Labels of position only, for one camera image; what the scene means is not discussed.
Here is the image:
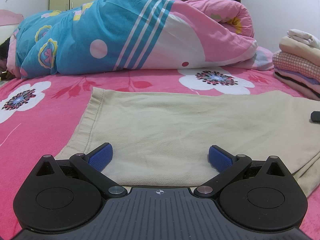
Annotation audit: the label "folded clothes stack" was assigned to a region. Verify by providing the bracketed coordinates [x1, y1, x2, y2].
[272, 29, 320, 101]

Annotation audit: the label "beige trousers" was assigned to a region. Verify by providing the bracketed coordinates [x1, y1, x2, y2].
[57, 88, 319, 195]

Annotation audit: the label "pink white headboard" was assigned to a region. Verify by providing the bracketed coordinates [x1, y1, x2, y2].
[0, 9, 24, 44]

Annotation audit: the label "sleeping person head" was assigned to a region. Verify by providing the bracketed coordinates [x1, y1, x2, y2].
[0, 38, 15, 80]

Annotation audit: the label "blue pink floral quilt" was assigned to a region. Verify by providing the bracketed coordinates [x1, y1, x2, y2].
[7, 0, 273, 79]

